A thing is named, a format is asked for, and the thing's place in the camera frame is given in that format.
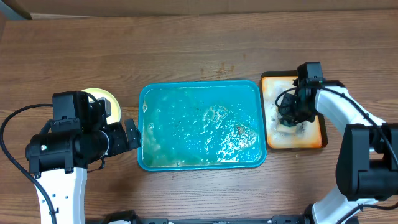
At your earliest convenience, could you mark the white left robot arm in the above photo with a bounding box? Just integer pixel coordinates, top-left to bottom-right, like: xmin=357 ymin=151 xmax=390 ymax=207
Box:
xmin=25 ymin=119 xmax=141 ymax=223

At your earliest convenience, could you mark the black soapy water tray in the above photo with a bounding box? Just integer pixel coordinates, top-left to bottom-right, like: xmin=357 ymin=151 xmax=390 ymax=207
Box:
xmin=261 ymin=71 xmax=327 ymax=149

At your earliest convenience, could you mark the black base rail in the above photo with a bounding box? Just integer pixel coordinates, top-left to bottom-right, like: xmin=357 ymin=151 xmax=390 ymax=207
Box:
xmin=85 ymin=210 xmax=315 ymax=224

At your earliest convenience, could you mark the yellow plate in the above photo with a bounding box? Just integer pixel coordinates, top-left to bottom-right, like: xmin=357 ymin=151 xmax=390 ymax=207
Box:
xmin=83 ymin=88 xmax=121 ymax=124

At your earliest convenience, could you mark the teal plastic tray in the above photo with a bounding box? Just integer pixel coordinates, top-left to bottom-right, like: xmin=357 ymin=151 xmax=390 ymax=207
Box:
xmin=137 ymin=80 xmax=267 ymax=172

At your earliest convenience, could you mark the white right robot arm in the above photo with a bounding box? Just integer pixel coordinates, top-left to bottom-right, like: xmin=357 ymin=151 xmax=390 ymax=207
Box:
xmin=275 ymin=80 xmax=397 ymax=223

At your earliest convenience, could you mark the green yellow sponge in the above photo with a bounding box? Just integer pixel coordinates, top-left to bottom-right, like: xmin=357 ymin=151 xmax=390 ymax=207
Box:
xmin=276 ymin=119 xmax=297 ymax=134

